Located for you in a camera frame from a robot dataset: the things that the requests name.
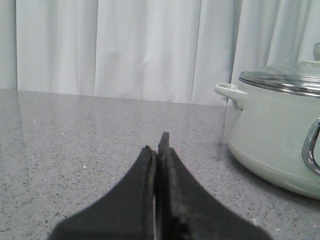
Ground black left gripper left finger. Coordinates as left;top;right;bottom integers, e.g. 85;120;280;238
48;146;157;240

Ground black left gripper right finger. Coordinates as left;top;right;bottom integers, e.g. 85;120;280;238
155;132;269;240

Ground pale green electric cooking pot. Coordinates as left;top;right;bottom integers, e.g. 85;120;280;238
215;82;320;199

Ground white pleated curtain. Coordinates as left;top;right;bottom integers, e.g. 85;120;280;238
0;0;320;105

